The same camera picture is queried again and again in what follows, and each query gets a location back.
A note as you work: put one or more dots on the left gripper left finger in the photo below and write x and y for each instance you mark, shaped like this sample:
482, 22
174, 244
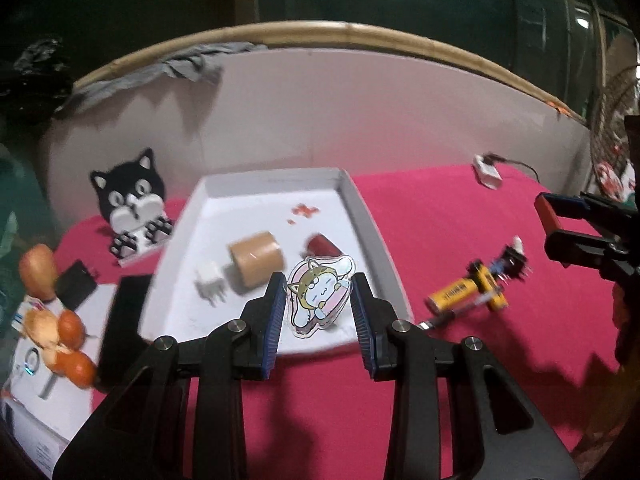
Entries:
137, 431

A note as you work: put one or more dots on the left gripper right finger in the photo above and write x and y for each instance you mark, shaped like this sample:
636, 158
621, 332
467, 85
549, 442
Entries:
497, 432

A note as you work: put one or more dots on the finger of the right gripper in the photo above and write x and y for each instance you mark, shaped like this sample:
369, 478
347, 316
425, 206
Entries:
578, 249
570, 204

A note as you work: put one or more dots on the white plug adapter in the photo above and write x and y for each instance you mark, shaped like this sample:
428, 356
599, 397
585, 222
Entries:
210, 282

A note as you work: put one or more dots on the cartoon character acrylic stand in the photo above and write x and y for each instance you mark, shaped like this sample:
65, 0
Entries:
319, 289

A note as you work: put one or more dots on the dark red cylindrical cap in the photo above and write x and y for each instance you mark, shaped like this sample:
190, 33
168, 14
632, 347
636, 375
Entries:
319, 245

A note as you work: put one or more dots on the small amber dropper bottle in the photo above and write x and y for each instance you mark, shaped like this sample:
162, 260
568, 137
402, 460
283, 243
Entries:
516, 249

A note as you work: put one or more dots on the black plug adapter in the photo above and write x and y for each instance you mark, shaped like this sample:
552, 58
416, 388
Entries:
510, 265

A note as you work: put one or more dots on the white power strip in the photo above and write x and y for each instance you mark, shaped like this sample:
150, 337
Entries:
486, 173

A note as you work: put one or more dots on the red tablecloth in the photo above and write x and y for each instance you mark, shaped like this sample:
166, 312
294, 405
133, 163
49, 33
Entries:
319, 416

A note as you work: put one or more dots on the yellow lighter with black cap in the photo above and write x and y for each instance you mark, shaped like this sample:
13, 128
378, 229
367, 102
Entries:
488, 287

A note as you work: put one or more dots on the orange tangerine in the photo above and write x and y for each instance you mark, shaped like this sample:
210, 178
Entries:
71, 330
79, 369

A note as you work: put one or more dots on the white paper box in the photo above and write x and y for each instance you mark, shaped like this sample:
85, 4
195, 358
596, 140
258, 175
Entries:
45, 411

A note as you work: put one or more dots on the black small box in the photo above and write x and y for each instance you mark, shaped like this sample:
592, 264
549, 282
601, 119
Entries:
75, 285

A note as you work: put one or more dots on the brown tape roll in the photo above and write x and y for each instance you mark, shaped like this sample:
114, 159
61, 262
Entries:
256, 258

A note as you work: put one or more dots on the white cardboard tray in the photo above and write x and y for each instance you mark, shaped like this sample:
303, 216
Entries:
236, 230

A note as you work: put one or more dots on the black cat phone stand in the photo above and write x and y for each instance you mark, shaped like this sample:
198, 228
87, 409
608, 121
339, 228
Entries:
131, 199

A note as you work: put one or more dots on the grey cloth on rail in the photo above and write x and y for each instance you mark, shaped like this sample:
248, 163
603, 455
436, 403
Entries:
202, 62

